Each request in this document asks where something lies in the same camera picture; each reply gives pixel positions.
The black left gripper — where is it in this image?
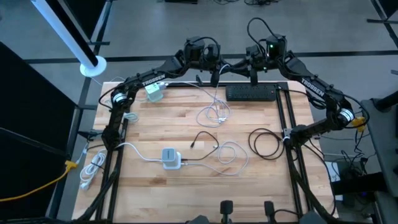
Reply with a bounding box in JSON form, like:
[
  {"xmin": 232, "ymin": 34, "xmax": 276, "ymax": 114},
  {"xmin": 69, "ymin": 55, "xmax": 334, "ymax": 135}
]
[{"xmin": 203, "ymin": 43, "xmax": 230, "ymax": 87}]

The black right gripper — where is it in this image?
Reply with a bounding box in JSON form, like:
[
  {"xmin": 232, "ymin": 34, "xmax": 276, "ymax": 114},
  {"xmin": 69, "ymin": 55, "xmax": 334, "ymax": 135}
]
[{"xmin": 230, "ymin": 45, "xmax": 268, "ymax": 86}]

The black power strip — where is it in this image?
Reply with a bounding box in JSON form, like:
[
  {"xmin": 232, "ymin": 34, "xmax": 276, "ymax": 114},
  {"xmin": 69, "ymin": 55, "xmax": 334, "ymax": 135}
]
[{"xmin": 225, "ymin": 84, "xmax": 277, "ymax": 102}]

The mint green power cube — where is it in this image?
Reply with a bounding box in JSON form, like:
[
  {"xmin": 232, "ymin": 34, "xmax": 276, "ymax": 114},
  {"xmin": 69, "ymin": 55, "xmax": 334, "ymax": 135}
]
[{"xmin": 144, "ymin": 82, "xmax": 165, "ymax": 103}]

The black USB cable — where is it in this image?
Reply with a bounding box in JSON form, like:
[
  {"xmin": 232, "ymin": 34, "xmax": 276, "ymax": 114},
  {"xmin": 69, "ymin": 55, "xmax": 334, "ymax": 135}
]
[
  {"xmin": 248, "ymin": 128, "xmax": 286, "ymax": 161},
  {"xmin": 181, "ymin": 130, "xmax": 220, "ymax": 162}
]

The white power strip tower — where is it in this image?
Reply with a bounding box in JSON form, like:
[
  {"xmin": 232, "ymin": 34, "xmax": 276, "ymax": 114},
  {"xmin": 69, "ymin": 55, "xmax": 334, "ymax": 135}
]
[{"xmin": 161, "ymin": 147, "xmax": 183, "ymax": 170}]

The black curtain stand foot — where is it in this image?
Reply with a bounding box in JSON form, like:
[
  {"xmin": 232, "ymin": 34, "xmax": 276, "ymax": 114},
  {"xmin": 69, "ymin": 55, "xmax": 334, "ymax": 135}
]
[
  {"xmin": 88, "ymin": 0, "xmax": 113, "ymax": 56},
  {"xmin": 366, "ymin": 0, "xmax": 398, "ymax": 50}
]

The yellow power plug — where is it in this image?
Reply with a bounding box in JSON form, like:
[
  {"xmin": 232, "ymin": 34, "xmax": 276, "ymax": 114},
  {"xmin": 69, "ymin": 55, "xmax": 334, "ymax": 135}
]
[{"xmin": 353, "ymin": 116, "xmax": 368, "ymax": 133}]

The white flat box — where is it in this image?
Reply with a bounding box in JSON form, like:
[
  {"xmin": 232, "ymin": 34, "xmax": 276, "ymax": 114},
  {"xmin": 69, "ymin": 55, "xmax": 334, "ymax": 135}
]
[{"xmin": 325, "ymin": 161, "xmax": 343, "ymax": 202}]

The black curtain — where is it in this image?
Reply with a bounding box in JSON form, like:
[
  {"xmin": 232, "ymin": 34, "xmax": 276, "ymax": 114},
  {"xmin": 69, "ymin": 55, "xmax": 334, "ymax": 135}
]
[
  {"xmin": 63, "ymin": 0, "xmax": 109, "ymax": 41},
  {"xmin": 377, "ymin": 0, "xmax": 398, "ymax": 19},
  {"xmin": 0, "ymin": 40, "xmax": 78, "ymax": 220}
]

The grey side table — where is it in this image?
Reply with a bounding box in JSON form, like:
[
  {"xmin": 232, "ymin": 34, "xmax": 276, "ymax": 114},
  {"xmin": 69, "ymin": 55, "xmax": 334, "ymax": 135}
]
[{"xmin": 359, "ymin": 90, "xmax": 398, "ymax": 224}]

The white pole with round base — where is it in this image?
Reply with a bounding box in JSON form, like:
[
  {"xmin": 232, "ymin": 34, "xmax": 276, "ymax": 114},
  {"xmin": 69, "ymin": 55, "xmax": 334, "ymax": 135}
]
[{"xmin": 30, "ymin": 0, "xmax": 108, "ymax": 78}]

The black electronics box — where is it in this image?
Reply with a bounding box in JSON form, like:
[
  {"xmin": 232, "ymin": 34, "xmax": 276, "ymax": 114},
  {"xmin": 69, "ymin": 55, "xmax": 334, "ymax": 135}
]
[{"xmin": 330, "ymin": 159, "xmax": 389, "ymax": 208}]

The black aluminium table frame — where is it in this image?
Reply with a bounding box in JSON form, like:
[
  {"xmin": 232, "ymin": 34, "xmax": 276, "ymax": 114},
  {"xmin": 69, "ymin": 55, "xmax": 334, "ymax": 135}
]
[{"xmin": 73, "ymin": 81, "xmax": 340, "ymax": 224}]

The white power cord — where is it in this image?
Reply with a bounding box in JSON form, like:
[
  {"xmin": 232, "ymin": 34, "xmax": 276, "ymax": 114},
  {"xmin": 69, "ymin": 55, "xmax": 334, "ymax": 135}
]
[
  {"xmin": 102, "ymin": 98, "xmax": 140, "ymax": 123},
  {"xmin": 75, "ymin": 141, "xmax": 165, "ymax": 191}
]

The yellow extension cord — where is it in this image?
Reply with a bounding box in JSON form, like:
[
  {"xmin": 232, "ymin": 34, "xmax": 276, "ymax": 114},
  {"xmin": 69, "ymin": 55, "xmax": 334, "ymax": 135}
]
[{"xmin": 0, "ymin": 160, "xmax": 79, "ymax": 203}]

